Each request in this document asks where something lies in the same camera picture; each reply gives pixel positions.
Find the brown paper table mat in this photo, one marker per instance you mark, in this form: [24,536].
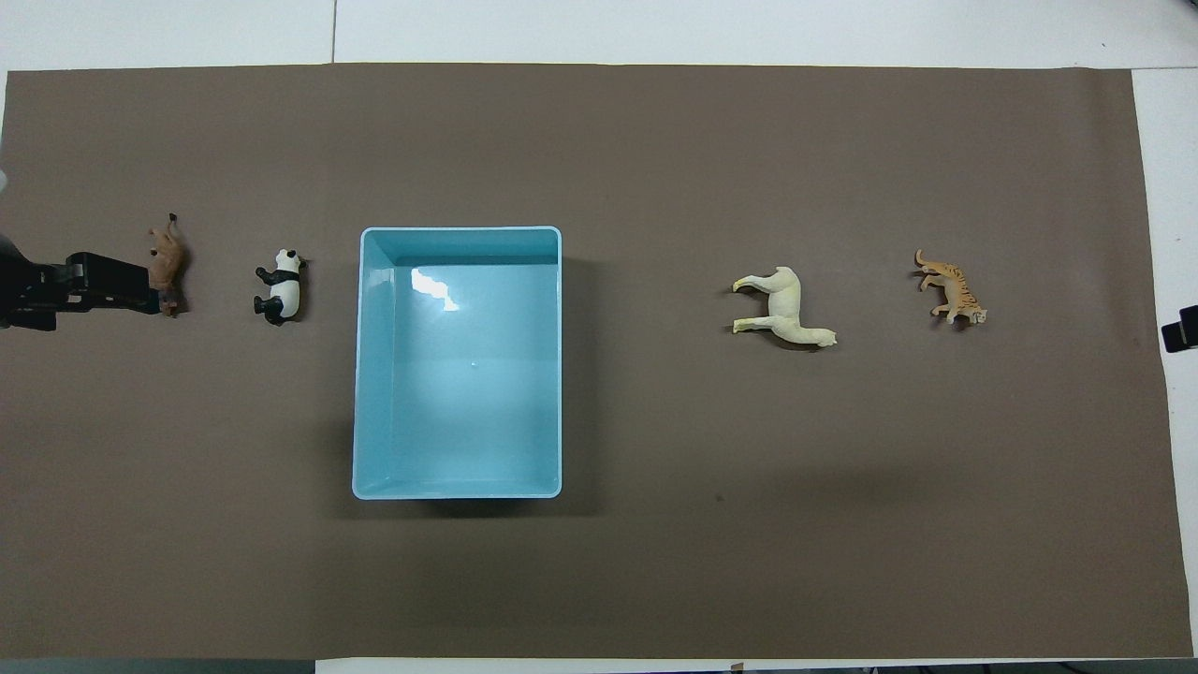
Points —
[655,562]

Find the light blue storage box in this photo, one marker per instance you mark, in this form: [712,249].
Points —
[468,421]

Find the cream white horse toy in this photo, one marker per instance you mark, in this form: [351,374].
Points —
[786,301]

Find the brown lion toy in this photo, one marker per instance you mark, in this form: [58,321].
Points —
[168,267]

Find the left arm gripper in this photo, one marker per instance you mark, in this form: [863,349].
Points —
[23,290]

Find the black and white panda toy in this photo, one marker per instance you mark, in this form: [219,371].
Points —
[286,296]

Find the orange striped tiger toy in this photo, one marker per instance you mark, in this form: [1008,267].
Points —
[955,290]

